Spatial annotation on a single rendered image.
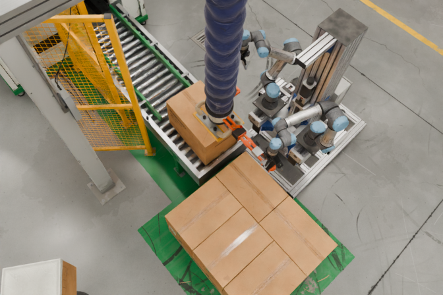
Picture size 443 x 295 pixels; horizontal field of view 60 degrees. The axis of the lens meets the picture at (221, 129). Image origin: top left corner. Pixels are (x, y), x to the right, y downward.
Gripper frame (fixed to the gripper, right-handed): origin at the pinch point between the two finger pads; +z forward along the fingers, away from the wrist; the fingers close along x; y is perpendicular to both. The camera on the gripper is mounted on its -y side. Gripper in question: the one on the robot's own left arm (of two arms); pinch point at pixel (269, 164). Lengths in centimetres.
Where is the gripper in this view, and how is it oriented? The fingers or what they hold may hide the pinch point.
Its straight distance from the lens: 295.3
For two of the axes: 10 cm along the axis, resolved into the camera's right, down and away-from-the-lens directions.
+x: -7.7, 5.5, -3.3
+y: -6.4, -6.9, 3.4
